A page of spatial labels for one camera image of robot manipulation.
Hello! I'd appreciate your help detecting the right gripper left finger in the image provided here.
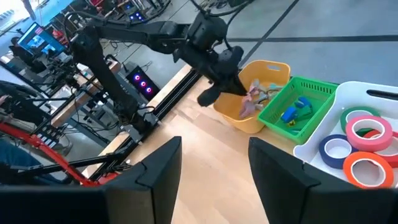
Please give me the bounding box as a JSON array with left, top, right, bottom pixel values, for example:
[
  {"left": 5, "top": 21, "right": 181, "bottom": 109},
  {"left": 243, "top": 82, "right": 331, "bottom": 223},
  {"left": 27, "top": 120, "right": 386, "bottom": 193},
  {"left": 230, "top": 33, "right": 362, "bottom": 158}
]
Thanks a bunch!
[{"left": 0, "top": 136, "right": 183, "bottom": 224}]

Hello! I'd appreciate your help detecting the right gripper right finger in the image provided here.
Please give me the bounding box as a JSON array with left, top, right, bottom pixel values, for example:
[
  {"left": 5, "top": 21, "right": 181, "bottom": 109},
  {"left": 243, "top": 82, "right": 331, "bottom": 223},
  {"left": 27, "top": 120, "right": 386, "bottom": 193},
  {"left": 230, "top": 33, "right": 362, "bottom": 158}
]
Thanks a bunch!
[{"left": 248, "top": 137, "right": 398, "bottom": 224}]

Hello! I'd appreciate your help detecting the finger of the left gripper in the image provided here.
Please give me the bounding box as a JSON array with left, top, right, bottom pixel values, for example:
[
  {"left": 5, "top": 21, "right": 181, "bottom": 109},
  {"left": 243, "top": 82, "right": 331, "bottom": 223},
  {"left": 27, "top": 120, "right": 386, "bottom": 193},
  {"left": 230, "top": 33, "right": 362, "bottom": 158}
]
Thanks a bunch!
[
  {"left": 197, "top": 83, "right": 224, "bottom": 108},
  {"left": 221, "top": 73, "right": 249, "bottom": 97}
]

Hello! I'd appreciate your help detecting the pink staple remover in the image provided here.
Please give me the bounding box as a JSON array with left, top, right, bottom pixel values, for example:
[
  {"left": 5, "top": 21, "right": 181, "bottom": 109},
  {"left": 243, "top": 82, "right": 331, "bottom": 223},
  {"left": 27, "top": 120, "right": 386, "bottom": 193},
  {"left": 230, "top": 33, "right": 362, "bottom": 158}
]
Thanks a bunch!
[{"left": 238, "top": 78, "right": 261, "bottom": 120}]

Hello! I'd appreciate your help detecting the blue tape roll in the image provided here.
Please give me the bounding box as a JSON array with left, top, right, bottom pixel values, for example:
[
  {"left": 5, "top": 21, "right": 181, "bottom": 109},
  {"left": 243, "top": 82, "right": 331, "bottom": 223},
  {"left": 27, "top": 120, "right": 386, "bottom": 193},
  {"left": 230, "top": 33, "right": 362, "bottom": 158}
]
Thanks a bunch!
[{"left": 318, "top": 134, "right": 359, "bottom": 170}]

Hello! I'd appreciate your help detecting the orange tape roll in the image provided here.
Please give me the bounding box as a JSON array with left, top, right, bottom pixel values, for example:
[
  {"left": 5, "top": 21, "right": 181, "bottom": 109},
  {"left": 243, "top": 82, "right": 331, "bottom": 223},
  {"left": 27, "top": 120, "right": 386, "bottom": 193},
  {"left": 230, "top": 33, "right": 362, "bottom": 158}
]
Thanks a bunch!
[{"left": 342, "top": 151, "right": 396, "bottom": 190}]

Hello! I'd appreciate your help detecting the pink tape roll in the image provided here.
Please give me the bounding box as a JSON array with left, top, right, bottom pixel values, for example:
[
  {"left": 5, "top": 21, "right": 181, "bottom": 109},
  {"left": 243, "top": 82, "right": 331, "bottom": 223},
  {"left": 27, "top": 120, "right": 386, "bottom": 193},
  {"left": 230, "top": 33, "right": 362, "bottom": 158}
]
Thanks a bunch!
[{"left": 345, "top": 114, "right": 394, "bottom": 153}]

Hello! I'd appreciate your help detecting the green tape roll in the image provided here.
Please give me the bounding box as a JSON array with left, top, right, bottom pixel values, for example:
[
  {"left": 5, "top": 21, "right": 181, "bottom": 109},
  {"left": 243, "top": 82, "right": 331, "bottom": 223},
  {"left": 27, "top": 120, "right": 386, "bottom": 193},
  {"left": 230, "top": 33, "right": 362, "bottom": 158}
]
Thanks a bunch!
[{"left": 340, "top": 106, "right": 382, "bottom": 138}]

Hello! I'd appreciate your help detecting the red tape roll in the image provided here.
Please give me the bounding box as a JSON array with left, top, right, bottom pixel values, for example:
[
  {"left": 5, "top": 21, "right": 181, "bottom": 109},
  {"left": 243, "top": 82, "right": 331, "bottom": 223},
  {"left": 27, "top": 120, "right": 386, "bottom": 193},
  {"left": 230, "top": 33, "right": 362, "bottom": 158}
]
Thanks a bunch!
[{"left": 362, "top": 129, "right": 398, "bottom": 169}]

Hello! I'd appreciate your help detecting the yellow plastic bin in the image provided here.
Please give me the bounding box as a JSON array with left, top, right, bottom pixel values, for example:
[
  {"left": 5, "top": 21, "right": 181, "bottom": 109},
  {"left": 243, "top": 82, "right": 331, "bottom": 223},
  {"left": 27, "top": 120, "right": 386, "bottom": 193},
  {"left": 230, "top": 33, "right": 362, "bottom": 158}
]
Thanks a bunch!
[{"left": 213, "top": 59, "right": 292, "bottom": 134}]

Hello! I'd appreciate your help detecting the black support rod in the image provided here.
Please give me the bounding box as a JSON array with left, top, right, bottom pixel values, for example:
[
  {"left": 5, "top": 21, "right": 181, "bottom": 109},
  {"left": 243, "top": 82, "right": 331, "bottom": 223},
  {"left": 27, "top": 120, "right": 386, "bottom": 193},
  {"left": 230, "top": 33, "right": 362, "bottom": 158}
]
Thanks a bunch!
[{"left": 9, "top": 151, "right": 126, "bottom": 175}]

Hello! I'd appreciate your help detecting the black computer with pink lights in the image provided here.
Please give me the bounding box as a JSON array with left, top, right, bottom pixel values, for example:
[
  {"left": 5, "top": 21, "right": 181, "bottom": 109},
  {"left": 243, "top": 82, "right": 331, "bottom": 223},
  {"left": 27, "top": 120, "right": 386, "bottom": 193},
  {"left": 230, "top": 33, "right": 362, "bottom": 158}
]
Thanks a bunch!
[{"left": 125, "top": 61, "right": 162, "bottom": 101}]

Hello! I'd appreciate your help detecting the green plastic basket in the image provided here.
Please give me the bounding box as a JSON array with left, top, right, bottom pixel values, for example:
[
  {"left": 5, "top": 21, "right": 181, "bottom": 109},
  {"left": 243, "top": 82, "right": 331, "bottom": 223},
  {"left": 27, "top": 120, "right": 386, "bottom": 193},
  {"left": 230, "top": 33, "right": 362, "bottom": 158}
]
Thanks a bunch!
[{"left": 257, "top": 76, "right": 340, "bottom": 146}]

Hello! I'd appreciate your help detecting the person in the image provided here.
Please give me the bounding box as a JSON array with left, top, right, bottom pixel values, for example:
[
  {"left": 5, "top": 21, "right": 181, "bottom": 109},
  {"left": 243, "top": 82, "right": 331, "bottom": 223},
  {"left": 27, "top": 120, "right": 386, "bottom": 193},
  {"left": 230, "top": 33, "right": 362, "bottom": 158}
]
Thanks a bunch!
[{"left": 0, "top": 138, "right": 43, "bottom": 185}]

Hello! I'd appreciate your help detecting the wooden side table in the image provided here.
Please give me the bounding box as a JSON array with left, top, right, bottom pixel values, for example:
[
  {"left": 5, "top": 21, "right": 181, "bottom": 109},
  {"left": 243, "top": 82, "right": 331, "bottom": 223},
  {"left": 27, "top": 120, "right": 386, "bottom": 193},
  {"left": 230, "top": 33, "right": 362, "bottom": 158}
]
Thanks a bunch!
[{"left": 50, "top": 58, "right": 123, "bottom": 129}]

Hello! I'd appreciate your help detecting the white plastic bin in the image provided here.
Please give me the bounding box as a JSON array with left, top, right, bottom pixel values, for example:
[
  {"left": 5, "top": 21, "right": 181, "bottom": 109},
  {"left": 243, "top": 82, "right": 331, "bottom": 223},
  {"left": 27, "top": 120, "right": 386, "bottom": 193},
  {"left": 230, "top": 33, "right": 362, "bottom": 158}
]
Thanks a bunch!
[{"left": 292, "top": 80, "right": 398, "bottom": 189}]

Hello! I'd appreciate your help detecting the computer monitor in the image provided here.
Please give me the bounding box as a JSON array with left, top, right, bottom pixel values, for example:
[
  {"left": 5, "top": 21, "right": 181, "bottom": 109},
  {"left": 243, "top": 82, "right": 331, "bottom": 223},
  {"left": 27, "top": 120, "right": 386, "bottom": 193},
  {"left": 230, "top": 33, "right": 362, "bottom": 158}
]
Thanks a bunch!
[{"left": 16, "top": 21, "right": 67, "bottom": 57}]

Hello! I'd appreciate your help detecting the black table edge rail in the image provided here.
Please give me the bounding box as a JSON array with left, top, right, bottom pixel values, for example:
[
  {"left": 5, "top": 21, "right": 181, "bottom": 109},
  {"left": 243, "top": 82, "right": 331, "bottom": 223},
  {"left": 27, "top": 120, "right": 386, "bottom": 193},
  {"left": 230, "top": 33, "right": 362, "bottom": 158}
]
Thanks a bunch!
[{"left": 89, "top": 66, "right": 206, "bottom": 183}]

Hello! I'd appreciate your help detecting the red metal frame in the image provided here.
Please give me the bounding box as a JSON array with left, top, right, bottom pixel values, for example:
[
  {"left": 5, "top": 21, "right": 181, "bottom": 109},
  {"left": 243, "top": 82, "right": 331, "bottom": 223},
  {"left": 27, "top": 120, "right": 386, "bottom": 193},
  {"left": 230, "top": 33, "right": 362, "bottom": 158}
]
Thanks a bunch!
[{"left": 0, "top": 122, "right": 121, "bottom": 188}]

